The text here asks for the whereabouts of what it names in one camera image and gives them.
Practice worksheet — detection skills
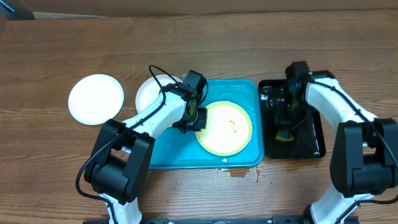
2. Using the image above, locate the black plastic tray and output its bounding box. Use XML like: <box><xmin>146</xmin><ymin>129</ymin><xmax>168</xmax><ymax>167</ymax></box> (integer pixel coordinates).
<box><xmin>258</xmin><ymin>80</ymin><xmax>326</xmax><ymax>159</ymax></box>

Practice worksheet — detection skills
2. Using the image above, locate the teal plastic tray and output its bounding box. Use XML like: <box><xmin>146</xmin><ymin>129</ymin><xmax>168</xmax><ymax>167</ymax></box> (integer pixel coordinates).
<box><xmin>149</xmin><ymin>79</ymin><xmax>264</xmax><ymax>169</ymax></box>

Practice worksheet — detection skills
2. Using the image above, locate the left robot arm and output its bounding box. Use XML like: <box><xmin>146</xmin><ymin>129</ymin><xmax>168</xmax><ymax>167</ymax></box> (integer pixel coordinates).
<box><xmin>75</xmin><ymin>92</ymin><xmax>206</xmax><ymax>223</ymax></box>

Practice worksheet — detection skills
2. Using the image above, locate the dark object top-left corner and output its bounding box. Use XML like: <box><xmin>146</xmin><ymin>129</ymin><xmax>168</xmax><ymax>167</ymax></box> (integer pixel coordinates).
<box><xmin>0</xmin><ymin>0</ymin><xmax>35</xmax><ymax>20</ymax></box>

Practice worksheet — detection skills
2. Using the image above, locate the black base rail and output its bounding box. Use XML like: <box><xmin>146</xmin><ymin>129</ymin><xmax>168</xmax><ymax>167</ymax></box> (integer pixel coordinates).
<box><xmin>82</xmin><ymin>215</ymin><xmax>361</xmax><ymax>224</ymax></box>

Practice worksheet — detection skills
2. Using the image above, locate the white plate left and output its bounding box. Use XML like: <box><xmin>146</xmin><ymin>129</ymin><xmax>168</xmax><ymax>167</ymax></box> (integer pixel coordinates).
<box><xmin>135</xmin><ymin>74</ymin><xmax>182</xmax><ymax>113</ymax></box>

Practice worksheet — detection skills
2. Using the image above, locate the green yellow sponge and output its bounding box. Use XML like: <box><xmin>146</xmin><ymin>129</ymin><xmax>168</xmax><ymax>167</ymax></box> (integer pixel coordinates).
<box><xmin>274</xmin><ymin>128</ymin><xmax>295</xmax><ymax>142</ymax></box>

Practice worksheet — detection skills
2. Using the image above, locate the yellow-green plate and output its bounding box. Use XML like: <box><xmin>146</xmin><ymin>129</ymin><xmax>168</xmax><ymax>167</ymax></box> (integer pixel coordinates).
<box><xmin>196</xmin><ymin>101</ymin><xmax>253</xmax><ymax>156</ymax></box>

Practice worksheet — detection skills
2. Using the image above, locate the white plate with stain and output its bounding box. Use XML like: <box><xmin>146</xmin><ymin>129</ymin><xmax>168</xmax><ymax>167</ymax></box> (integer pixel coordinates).
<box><xmin>68</xmin><ymin>74</ymin><xmax>124</xmax><ymax>125</ymax></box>

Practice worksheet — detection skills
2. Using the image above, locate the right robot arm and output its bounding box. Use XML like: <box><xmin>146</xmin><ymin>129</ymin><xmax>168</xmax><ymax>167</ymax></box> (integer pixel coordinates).
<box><xmin>258</xmin><ymin>70</ymin><xmax>397</xmax><ymax>223</ymax></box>

